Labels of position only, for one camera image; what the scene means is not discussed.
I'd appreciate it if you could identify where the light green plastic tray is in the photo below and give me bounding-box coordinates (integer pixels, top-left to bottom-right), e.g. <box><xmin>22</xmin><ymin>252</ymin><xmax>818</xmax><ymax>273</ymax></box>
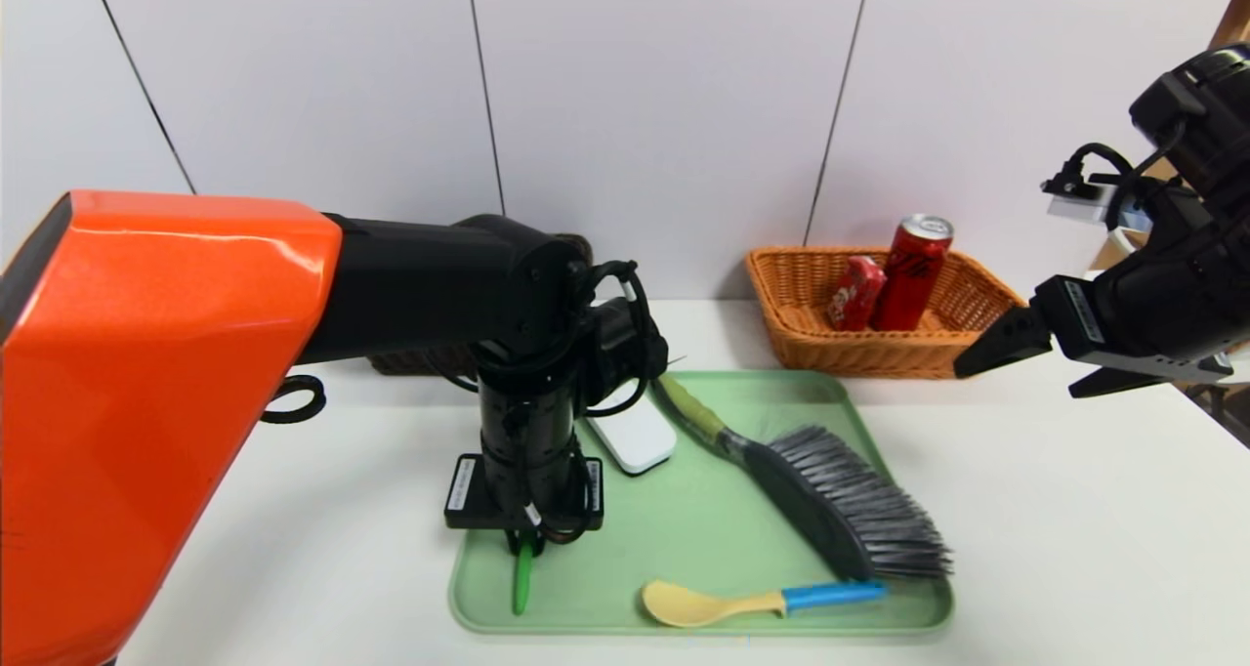
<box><xmin>449</xmin><ymin>369</ymin><xmax>954</xmax><ymax>636</ymax></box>

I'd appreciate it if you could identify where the red soda can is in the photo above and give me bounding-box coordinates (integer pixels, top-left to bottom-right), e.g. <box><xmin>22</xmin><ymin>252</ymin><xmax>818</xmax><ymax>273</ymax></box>
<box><xmin>872</xmin><ymin>214</ymin><xmax>956</xmax><ymax>333</ymax></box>

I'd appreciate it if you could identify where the white rectangular case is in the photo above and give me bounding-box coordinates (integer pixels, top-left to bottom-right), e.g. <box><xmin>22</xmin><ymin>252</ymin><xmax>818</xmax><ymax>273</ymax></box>
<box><xmin>589</xmin><ymin>393</ymin><xmax>678</xmax><ymax>476</ymax></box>

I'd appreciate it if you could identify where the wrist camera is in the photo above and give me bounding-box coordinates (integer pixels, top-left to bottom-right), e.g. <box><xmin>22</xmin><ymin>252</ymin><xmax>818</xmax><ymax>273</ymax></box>
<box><xmin>584</xmin><ymin>297</ymin><xmax>671</xmax><ymax>394</ymax></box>
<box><xmin>1040</xmin><ymin>173</ymin><xmax>1153</xmax><ymax>235</ymax></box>

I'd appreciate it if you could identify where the yellow spoon blue handle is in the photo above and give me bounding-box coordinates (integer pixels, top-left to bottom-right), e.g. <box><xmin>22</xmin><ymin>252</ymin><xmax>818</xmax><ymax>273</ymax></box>
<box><xmin>642</xmin><ymin>579</ymin><xmax>888</xmax><ymax>629</ymax></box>

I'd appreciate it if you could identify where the yellow pasta server green handle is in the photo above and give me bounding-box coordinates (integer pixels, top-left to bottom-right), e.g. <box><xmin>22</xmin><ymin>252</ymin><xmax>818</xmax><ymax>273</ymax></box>
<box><xmin>513</xmin><ymin>541</ymin><xmax>536</xmax><ymax>616</ymax></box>

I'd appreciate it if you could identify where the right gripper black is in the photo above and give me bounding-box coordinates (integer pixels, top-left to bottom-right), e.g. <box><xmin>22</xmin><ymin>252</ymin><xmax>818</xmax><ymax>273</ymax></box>
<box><xmin>952</xmin><ymin>185</ymin><xmax>1250</xmax><ymax>399</ymax></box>

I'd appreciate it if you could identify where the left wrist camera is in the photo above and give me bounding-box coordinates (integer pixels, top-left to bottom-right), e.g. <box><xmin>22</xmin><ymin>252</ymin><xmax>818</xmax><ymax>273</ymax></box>
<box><xmin>584</xmin><ymin>297</ymin><xmax>671</xmax><ymax>394</ymax></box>

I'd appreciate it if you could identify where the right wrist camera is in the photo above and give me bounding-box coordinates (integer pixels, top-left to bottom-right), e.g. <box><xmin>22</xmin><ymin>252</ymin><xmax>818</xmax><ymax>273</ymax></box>
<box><xmin>1040</xmin><ymin>173</ymin><xmax>1153</xmax><ymax>235</ymax></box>

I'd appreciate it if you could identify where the grey bristle hand brush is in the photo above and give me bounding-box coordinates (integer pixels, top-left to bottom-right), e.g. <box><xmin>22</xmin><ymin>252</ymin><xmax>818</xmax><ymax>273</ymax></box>
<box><xmin>652</xmin><ymin>373</ymin><xmax>953</xmax><ymax>583</ymax></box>

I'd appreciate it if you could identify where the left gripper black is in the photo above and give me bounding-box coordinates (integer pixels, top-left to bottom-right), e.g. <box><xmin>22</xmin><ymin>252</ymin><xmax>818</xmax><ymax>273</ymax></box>
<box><xmin>443</xmin><ymin>375</ymin><xmax>604</xmax><ymax>557</ymax></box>

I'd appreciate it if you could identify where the dark brown wicker basket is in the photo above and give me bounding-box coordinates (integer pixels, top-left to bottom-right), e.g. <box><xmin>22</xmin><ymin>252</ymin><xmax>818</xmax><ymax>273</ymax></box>
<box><xmin>369</xmin><ymin>234</ymin><xmax>595</xmax><ymax>377</ymax></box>

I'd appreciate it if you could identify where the orange wicker basket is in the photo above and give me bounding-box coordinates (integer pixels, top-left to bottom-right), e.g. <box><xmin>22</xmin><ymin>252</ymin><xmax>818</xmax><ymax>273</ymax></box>
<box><xmin>745</xmin><ymin>247</ymin><xmax>1028</xmax><ymax>381</ymax></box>

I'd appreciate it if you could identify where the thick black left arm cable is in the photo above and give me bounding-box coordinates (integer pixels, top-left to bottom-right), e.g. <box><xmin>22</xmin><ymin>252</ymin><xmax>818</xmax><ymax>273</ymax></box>
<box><xmin>571</xmin><ymin>259</ymin><xmax>653</xmax><ymax>420</ymax></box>

